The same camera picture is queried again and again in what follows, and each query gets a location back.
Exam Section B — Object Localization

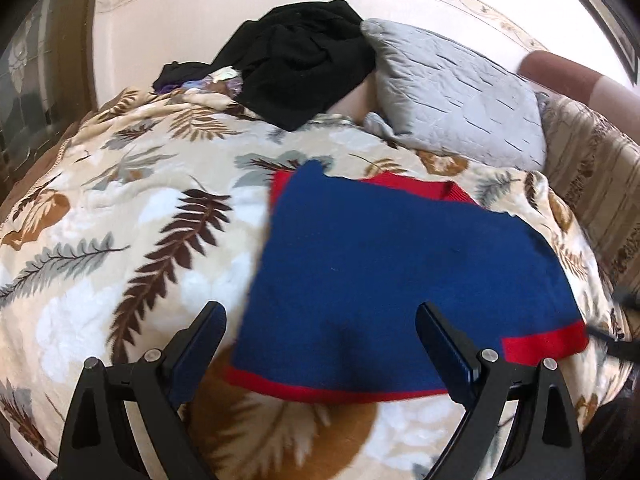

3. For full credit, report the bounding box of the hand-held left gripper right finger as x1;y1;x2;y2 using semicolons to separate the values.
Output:
416;302;586;480

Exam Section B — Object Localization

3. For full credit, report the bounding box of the peach pillow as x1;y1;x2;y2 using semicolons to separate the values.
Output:
327;82;383;124

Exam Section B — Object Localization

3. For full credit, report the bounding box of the grey quilted pillow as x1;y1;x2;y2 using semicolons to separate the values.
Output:
360;18;548;171

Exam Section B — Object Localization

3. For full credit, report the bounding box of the wooden door with glass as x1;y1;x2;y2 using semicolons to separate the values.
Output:
0;0;101;182

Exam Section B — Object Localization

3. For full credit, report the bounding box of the red and blue sweater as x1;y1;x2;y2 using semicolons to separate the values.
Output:
223;159;590;406

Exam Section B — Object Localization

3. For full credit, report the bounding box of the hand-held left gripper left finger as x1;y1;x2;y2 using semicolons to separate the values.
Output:
59;301;227;480

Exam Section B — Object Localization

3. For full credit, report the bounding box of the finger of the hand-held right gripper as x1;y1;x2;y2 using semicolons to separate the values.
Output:
586;326;640;361
613;284;640;312

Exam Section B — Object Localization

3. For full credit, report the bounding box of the dark window frame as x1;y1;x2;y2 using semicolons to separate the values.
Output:
545;0;640;83

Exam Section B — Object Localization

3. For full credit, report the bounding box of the striped beige cushion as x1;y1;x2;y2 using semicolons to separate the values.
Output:
540;92;640;287

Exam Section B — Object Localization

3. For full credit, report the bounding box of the brown sofa backrest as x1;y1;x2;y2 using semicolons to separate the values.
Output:
517;50;640;127

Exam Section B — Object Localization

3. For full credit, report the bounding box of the black garment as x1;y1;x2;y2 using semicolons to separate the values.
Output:
210;0;377;132

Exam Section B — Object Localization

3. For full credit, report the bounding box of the leaf-print blanket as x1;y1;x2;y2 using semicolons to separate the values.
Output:
0;87;632;480

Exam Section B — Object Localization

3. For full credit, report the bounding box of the purple patterned cloth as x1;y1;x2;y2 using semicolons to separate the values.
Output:
182;71;246;99

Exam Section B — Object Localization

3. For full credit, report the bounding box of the small dark cloth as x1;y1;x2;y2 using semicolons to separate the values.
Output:
152;61;217;93

